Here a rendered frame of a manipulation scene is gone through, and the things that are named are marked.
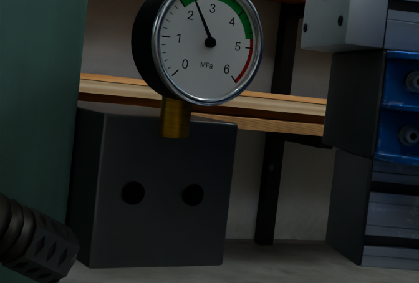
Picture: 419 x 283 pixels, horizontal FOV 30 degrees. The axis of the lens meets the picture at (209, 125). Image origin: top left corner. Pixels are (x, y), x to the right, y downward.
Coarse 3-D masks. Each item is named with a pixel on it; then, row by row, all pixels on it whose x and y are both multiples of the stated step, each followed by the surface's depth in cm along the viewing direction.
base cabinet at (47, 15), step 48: (0, 0) 39; (48, 0) 41; (0, 48) 40; (48, 48) 41; (0, 96) 40; (48, 96) 41; (0, 144) 40; (48, 144) 41; (0, 192) 40; (48, 192) 42
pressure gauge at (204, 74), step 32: (160, 0) 38; (192, 0) 38; (224, 0) 39; (160, 32) 37; (192, 32) 38; (224, 32) 39; (256, 32) 40; (160, 64) 37; (192, 64) 38; (224, 64) 39; (256, 64) 40; (192, 96) 38; (224, 96) 39; (160, 128) 41
